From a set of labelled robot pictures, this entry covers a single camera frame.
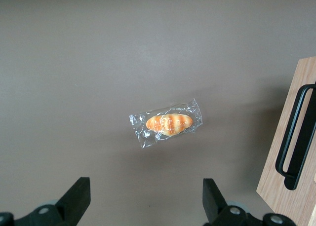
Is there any brown table cover sheet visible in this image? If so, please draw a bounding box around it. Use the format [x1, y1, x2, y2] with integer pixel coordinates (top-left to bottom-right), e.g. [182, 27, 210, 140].
[0, 0, 316, 226]

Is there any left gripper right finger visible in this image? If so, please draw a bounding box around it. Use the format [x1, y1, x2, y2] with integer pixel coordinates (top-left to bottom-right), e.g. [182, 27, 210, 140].
[201, 178, 298, 226]

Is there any wooden drawer cabinet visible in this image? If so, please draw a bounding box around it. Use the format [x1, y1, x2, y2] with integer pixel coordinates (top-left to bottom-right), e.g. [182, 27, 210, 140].
[256, 56, 316, 226]

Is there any black metal drawer handle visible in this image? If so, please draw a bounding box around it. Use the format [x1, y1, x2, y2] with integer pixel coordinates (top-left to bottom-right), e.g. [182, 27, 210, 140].
[275, 81, 316, 191]

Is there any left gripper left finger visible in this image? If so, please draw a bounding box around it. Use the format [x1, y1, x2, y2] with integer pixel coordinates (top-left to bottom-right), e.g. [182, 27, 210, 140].
[0, 176, 91, 226]

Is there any bread roll in clear wrapper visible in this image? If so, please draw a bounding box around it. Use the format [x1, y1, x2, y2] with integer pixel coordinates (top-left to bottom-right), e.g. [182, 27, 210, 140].
[128, 97, 204, 151]

